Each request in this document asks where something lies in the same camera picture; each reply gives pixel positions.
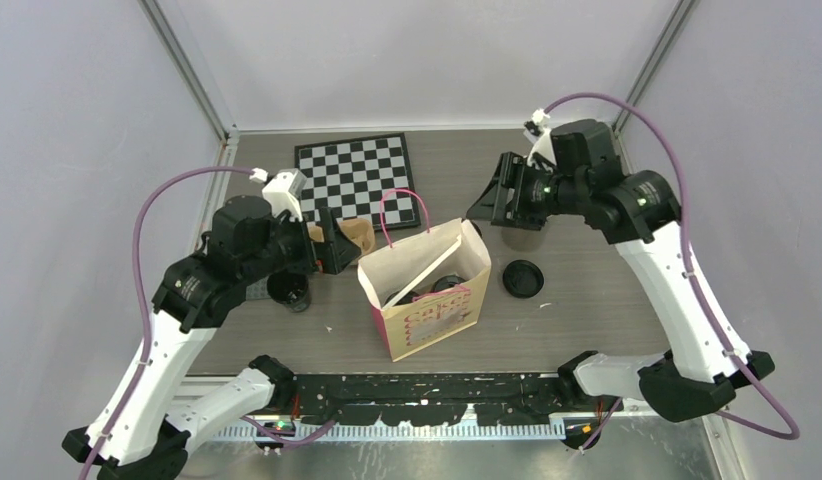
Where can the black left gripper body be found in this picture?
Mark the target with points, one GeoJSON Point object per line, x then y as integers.
{"type": "Point", "coordinates": [295, 248]}

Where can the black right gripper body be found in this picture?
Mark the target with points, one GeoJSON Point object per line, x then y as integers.
{"type": "Point", "coordinates": [545, 192]}

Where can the white paper straw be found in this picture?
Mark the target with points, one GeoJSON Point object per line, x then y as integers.
{"type": "Point", "coordinates": [415, 263]}

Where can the stack of black lids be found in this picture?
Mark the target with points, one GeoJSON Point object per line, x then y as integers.
{"type": "Point", "coordinates": [522, 279]}

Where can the pink paper bag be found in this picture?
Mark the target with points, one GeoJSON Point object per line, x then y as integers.
{"type": "Point", "coordinates": [407, 329]}

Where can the black coffee cup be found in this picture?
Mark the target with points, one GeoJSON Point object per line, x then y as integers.
{"type": "Point", "coordinates": [449, 283]}
{"type": "Point", "coordinates": [407, 298]}
{"type": "Point", "coordinates": [291, 290]}

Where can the black plastic cup lid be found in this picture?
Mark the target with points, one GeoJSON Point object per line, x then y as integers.
{"type": "Point", "coordinates": [477, 228]}

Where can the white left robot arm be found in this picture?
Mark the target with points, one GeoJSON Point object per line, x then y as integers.
{"type": "Point", "coordinates": [141, 434]}

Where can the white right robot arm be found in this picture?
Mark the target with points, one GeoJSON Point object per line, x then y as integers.
{"type": "Point", "coordinates": [574, 169]}

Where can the brown cardboard cup carrier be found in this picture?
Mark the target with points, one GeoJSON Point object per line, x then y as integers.
{"type": "Point", "coordinates": [361, 232]}

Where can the cup of white paper straws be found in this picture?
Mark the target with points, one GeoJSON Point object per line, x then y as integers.
{"type": "Point", "coordinates": [521, 240]}

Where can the grey building baseplate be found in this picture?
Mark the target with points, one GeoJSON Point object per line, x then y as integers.
{"type": "Point", "coordinates": [258, 290]}

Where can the black white chessboard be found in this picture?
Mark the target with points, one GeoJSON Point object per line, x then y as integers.
{"type": "Point", "coordinates": [350, 177]}

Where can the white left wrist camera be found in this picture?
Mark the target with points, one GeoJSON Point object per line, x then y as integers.
{"type": "Point", "coordinates": [283, 193]}

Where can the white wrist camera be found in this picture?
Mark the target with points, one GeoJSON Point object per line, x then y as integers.
{"type": "Point", "coordinates": [538, 132]}
{"type": "Point", "coordinates": [283, 193]}

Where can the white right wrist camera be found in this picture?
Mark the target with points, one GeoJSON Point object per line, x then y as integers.
{"type": "Point", "coordinates": [538, 132]}

